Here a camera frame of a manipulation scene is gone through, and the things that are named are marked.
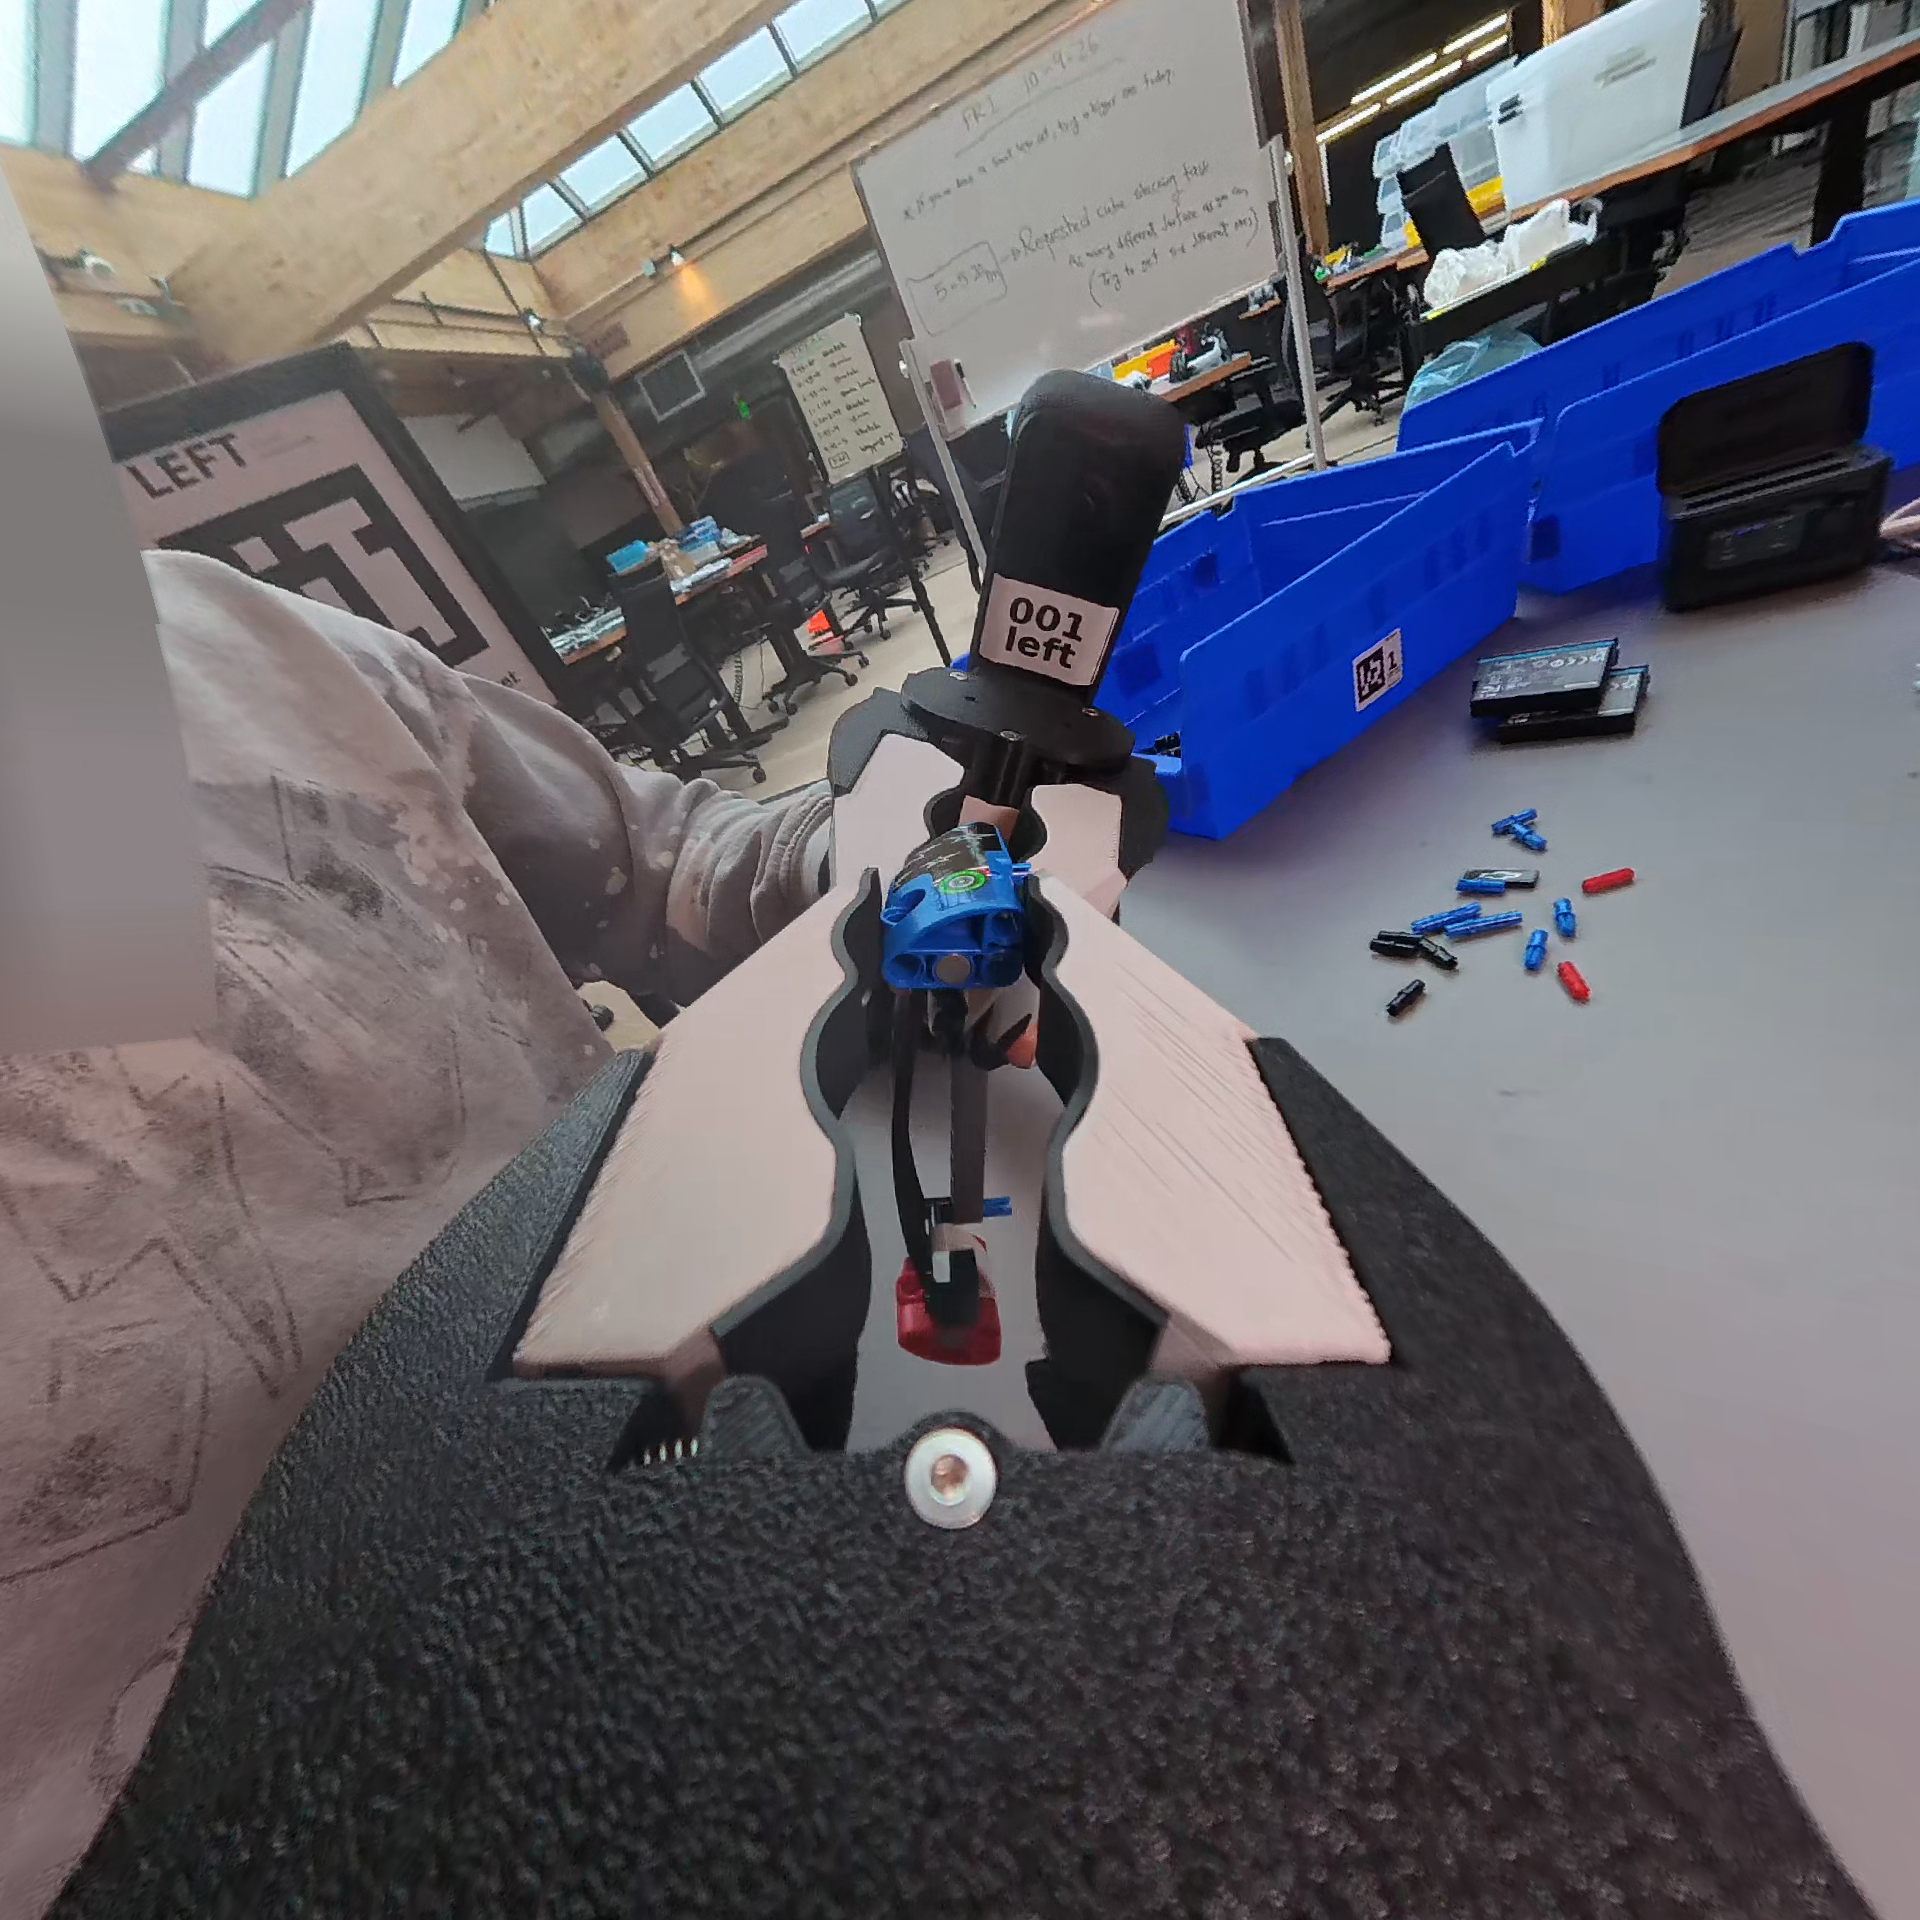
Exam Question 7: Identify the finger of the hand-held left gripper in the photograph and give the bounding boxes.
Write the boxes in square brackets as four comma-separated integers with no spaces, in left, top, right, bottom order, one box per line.
[1027,781,1131,921]
[831,734,967,899]

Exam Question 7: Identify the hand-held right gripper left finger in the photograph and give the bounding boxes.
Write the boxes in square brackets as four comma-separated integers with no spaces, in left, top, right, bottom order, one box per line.
[515,864,892,1399]

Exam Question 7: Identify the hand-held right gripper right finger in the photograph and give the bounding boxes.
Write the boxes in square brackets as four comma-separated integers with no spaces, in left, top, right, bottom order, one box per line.
[1032,874,1398,1374]

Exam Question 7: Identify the toy brick car assembly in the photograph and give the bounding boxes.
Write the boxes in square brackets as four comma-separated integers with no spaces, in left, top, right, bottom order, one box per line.
[881,823,1041,1370]

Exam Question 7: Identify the person's left forearm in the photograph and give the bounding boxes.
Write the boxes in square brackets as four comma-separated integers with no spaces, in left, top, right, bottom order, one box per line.
[142,550,837,1036]

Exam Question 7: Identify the grey desk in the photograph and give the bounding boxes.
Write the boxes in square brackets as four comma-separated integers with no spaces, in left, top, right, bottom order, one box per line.
[839,546,1920,1906]

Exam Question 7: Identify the black office chair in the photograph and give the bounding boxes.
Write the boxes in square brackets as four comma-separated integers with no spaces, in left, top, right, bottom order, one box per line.
[822,477,934,639]
[605,561,771,786]
[1321,261,1427,424]

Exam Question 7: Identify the blue bin with marker sticker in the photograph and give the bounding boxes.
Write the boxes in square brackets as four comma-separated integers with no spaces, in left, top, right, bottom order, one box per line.
[1118,433,1542,841]

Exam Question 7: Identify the small whiteboard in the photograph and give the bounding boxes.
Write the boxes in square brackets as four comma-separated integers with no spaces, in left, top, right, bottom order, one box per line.
[775,311,908,484]

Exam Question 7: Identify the large wheeled whiteboard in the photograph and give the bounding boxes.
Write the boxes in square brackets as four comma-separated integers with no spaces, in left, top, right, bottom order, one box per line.
[852,0,1328,496]

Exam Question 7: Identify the teal plastic bag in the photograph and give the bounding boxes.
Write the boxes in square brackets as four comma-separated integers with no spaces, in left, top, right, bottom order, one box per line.
[1402,329,1542,414]

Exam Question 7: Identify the small blue black toy pins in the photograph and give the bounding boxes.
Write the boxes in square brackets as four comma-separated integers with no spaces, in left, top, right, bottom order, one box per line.
[1369,806,1639,1024]

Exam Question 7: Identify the white plastic bag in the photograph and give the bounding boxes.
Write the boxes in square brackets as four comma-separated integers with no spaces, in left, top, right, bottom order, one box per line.
[1422,197,1599,311]

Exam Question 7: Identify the black flat battery pack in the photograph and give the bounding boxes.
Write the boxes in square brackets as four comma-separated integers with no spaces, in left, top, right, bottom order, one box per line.
[1467,637,1627,720]
[1492,661,1654,746]

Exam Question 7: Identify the blue plastic bin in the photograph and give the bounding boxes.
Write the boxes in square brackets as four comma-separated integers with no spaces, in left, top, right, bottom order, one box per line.
[1394,199,1920,450]
[1529,299,1920,601]

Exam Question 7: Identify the skylight window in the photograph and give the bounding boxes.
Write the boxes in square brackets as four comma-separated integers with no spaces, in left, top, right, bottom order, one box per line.
[479,0,917,256]
[0,0,498,197]

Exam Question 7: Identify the printed marker board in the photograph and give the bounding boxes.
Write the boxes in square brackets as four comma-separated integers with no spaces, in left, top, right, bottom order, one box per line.
[102,341,569,710]

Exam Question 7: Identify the translucent storage tote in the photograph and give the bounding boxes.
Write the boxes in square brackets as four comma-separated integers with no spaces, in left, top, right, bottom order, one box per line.
[1485,0,1711,210]

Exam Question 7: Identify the black equipment case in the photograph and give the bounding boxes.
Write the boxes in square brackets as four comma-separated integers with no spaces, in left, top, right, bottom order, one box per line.
[1654,341,1897,613]

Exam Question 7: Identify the long wooden table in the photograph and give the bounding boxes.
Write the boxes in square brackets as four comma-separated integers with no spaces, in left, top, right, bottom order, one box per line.
[1317,26,1920,303]

